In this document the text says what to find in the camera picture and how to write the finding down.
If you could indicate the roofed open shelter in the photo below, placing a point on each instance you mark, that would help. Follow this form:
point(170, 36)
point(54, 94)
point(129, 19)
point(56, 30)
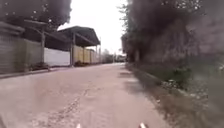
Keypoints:
point(78, 41)

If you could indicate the grey concrete road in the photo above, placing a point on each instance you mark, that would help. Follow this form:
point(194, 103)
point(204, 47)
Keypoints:
point(83, 96)

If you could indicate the large dark trees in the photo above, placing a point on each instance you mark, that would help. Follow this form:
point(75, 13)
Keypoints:
point(166, 30)

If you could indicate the robot's own part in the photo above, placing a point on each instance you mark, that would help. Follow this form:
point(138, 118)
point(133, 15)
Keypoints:
point(78, 126)
point(142, 125)

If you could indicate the weedy verge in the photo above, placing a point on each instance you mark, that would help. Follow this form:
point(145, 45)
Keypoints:
point(180, 90)

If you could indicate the grey kerb strip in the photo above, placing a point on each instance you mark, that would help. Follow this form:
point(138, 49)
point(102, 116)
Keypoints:
point(30, 72)

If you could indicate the grey corrugated gate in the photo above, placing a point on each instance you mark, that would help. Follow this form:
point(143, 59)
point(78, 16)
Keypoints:
point(8, 53)

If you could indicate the white and yellow wall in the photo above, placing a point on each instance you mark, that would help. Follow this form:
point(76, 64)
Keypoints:
point(63, 56)

